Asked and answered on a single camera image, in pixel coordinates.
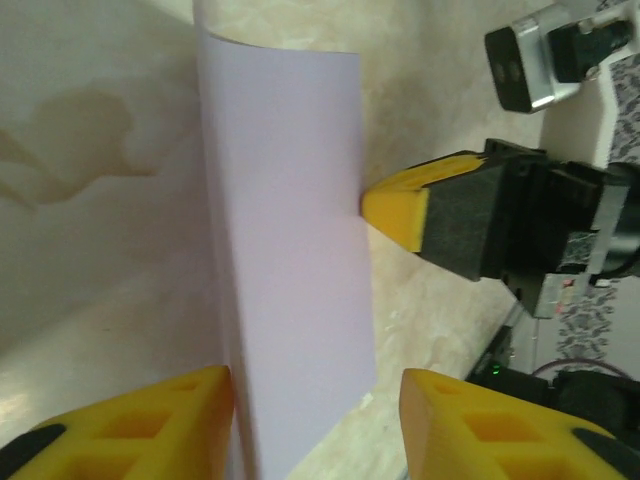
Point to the light purple paper sheet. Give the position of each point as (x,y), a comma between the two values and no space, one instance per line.
(290,200)

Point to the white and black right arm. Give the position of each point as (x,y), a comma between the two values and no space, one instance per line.
(590,400)

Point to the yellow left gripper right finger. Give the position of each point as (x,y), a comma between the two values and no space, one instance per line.
(475,440)

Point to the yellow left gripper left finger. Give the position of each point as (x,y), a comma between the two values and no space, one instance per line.
(150,430)

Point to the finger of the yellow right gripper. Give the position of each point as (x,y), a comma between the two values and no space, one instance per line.
(450,164)
(460,220)

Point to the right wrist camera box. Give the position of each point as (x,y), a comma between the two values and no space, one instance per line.
(520,65)

